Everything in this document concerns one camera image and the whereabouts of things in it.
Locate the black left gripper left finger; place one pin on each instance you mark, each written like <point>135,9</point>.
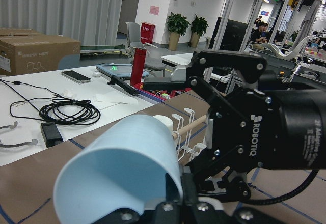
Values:
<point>168,211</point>

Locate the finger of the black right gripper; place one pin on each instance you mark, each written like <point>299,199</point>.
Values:
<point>195,70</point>

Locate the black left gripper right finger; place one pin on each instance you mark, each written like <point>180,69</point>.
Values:
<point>192,208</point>

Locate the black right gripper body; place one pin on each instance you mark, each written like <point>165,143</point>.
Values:
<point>281,129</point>

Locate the light blue plastic cup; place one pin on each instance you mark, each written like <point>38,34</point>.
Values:
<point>126,167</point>

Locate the pale green plastic cup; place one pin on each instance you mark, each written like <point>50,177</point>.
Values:
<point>166,121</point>

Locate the green potted plant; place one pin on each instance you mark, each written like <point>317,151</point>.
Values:
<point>177,25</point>

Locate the red parts tray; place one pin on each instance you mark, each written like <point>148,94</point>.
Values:
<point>159,95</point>

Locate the red bottle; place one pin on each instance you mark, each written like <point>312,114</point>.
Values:
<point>138,66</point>

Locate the blue teach pendant tablet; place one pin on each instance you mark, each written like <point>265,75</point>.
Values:
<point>122,71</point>

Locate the black power adapter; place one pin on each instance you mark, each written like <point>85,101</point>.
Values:
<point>50,134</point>

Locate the black smartphone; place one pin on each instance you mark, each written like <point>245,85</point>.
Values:
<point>75,76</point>

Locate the cardboard box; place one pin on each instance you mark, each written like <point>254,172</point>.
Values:
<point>26,51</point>

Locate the white wire cup rack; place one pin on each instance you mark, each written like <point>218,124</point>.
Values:
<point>182,135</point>

